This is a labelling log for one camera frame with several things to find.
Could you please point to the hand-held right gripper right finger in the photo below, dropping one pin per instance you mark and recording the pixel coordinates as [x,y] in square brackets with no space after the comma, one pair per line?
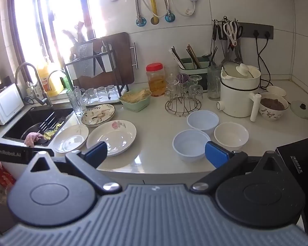
[217,155]

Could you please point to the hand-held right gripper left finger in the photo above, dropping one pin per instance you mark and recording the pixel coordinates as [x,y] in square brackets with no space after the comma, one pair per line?
[96,152]

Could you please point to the pink flower plate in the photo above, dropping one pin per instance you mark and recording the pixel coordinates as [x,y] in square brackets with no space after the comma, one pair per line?
[113,135]

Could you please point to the white ceramic bowl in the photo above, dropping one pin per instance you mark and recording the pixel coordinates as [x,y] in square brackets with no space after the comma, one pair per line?
[231,135]

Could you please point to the white plastic bowl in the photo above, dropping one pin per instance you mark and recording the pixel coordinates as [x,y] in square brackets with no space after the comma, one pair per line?
[202,120]
[188,146]

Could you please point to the plain white plate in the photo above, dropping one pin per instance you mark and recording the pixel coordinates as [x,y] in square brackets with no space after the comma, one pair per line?
[69,138]

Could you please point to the leaf patterned plate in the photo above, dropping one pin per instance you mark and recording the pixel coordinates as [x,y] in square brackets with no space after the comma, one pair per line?
[97,115]

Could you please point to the red packet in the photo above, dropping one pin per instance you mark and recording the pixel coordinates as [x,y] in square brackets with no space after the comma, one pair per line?
[3,178]

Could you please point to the pink cloth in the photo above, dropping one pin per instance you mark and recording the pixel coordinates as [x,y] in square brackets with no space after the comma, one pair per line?
[32,139]

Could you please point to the black kitchen sink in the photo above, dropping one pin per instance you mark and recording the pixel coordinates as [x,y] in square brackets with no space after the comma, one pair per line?
[20,125]

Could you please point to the white countertop appliance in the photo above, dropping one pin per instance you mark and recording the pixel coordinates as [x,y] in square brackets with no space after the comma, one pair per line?
[6,105]

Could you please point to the black sink rack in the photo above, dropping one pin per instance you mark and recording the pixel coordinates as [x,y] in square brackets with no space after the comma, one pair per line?
[50,123]

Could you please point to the row of upturned glasses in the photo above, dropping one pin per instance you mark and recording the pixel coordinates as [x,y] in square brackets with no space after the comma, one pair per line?
[105,102]

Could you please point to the tall textured glass tumbler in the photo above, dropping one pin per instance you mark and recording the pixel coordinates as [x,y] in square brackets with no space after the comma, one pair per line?
[77,101]

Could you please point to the small clear glass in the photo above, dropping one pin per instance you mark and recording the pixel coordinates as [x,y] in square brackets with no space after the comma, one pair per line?
[91,94]
[101,93]
[111,92]

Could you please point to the white electric cooking pot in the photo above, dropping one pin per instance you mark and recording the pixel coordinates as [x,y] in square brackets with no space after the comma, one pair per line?
[237,97]

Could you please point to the green basket of noodles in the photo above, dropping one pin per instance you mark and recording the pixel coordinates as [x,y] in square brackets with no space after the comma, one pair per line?
[134,98]

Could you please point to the textured glass pitcher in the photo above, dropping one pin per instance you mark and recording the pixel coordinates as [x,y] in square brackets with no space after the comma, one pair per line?
[214,84]

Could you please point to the cut glass cup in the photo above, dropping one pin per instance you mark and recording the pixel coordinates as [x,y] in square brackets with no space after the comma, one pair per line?
[195,87]
[172,84]

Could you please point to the black dish rack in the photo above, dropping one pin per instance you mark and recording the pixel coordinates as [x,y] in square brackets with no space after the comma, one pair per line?
[118,82]

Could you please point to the patterned bowl with brown food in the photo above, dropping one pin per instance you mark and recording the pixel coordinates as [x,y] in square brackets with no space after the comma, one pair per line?
[273,105]

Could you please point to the green bottle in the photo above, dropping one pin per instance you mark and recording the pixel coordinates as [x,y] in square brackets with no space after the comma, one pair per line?
[66,82]

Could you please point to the steel kitchen faucet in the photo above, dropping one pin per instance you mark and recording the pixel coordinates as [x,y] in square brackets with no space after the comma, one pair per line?
[37,78]

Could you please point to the yellow detergent bottle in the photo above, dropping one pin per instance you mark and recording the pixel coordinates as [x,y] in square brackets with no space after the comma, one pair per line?
[50,79]

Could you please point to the purple tinted glass cup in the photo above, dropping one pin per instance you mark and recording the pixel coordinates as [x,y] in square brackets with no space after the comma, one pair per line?
[182,78]

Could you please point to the glass pot lid white knob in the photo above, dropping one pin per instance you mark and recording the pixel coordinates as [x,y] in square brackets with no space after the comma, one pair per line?
[240,70]

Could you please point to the small white bowl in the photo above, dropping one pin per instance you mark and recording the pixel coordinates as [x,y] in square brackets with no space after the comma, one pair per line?
[276,90]

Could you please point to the green chopstick holder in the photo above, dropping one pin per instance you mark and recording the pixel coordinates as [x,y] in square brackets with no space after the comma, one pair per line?
[195,69]

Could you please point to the small steel faucet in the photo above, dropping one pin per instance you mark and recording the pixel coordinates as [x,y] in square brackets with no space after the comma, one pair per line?
[55,73]

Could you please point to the white cutting board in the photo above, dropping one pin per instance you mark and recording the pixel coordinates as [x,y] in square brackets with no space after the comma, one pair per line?
[104,62]

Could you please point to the wooden cutting board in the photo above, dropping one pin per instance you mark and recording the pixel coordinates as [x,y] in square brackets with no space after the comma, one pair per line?
[122,64]

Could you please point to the red lid plastic jar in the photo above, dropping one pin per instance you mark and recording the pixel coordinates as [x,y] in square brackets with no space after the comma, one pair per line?
[156,80]

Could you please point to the metal grater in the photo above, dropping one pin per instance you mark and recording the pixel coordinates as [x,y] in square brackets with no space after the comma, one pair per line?
[84,59]

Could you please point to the glass lid dark knob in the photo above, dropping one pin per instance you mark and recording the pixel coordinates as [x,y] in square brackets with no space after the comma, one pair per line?
[301,109]

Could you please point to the black chopsticks pair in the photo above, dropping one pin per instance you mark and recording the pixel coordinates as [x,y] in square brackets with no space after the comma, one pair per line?
[213,56]

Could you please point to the brown chopsticks bundle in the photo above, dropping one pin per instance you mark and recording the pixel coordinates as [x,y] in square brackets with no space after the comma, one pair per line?
[193,55]

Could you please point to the white chopsticks bundle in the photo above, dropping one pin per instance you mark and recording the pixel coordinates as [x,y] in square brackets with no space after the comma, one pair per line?
[177,57]

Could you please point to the hanging utensil rack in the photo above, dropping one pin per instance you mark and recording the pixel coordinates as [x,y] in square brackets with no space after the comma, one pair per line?
[222,30]

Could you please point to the blue pipe flange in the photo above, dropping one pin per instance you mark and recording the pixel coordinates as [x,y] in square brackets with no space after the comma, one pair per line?
[170,17]
[141,21]

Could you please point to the window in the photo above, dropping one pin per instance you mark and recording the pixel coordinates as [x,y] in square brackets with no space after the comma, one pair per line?
[64,10]

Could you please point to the yellow gas pipe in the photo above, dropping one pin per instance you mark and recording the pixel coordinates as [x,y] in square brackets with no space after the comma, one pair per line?
[152,2]

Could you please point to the black wall power strip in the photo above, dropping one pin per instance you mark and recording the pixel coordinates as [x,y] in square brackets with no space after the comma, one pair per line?
[260,29]

